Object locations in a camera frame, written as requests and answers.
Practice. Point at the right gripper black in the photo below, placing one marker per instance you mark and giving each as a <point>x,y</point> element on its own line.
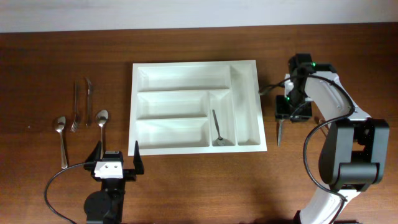
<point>280,108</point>

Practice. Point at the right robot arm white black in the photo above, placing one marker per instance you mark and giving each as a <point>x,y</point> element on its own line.
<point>353,156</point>

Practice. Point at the small dark teaspoon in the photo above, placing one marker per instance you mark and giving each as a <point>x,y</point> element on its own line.
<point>219,140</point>

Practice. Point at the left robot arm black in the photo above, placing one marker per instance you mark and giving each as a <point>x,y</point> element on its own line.
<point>106,205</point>

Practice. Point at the white plastic cutlery tray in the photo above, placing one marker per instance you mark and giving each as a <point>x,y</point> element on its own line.
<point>172,103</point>

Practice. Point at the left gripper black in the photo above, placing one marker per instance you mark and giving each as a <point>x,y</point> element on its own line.
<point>131,174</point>

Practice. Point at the silver spoon near left gripper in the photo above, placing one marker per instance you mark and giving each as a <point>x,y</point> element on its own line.
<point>101,119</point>

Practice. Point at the silver spoon far left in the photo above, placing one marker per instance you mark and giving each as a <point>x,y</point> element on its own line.
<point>59,126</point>

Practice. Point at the silver fork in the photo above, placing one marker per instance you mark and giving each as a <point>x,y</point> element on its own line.
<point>76,116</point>

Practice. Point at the silver butter knife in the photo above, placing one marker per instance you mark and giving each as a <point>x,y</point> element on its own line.
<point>88,101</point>

